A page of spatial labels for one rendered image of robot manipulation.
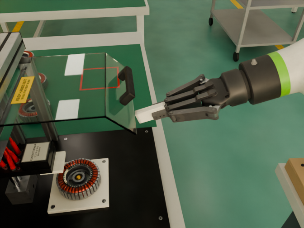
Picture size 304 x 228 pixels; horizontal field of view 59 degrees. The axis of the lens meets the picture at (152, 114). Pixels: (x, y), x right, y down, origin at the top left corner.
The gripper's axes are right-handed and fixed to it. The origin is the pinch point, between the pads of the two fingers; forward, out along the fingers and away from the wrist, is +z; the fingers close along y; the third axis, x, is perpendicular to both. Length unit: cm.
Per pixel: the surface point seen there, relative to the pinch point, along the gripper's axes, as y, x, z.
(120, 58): 68, -22, 18
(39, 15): 128, -8, 69
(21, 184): -4.6, -6.1, 36.8
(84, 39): 89, -16, 37
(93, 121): 25.1, -18.4, 26.3
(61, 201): -7.7, -13.1, 29.4
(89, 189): -6.3, -12.9, 21.6
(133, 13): 132, -29, 13
